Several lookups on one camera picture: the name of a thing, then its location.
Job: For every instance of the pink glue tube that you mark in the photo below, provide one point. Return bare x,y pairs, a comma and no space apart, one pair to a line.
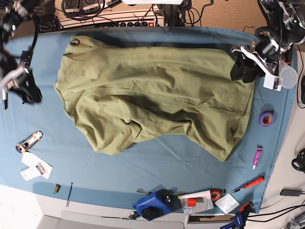
257,155

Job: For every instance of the blue orange clamp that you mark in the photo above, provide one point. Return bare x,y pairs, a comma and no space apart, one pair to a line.
240,218

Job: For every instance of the purple tape roll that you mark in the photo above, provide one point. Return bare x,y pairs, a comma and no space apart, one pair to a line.
266,118

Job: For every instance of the orange grey utility knife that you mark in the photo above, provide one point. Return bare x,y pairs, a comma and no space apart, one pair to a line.
26,144

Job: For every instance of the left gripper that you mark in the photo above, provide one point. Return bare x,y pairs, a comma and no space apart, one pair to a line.
257,60

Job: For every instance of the blue plastic device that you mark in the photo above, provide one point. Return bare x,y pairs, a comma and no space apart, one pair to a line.
153,205

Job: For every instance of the white rolled paper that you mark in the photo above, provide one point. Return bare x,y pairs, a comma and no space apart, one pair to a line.
203,196

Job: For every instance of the black power adapter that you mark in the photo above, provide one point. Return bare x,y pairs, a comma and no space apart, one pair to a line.
291,192

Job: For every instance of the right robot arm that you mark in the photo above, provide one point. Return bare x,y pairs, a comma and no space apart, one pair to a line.
17,13

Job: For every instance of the white paper card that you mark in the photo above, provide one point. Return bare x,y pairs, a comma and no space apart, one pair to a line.
31,160

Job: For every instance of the black remote control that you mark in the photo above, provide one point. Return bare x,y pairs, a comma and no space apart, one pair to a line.
25,59

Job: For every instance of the white square booklet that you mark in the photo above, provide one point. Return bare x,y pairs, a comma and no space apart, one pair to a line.
227,203

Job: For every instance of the orange tape roll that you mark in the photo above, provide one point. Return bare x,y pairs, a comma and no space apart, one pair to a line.
215,194

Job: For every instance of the blue table cloth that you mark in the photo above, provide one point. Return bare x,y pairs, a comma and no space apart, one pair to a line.
171,162

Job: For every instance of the orange handled screwdriver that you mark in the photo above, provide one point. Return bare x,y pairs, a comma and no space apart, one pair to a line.
250,184

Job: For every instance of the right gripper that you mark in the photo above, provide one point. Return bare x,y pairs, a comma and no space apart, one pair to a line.
22,80

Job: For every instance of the white marker pen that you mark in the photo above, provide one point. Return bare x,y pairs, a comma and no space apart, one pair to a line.
4,98

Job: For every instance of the small green battery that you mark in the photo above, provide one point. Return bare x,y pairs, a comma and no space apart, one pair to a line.
56,189

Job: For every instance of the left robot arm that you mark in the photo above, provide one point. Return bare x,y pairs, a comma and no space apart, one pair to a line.
285,24

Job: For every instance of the translucent plastic cup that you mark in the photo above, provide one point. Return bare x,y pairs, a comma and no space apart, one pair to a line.
288,75

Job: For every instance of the olive green t-shirt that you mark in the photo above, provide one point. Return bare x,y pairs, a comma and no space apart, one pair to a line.
120,96

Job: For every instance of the black tweezers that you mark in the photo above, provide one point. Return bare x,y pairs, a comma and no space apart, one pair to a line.
69,195

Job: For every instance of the small orange block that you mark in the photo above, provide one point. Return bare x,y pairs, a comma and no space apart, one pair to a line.
191,202

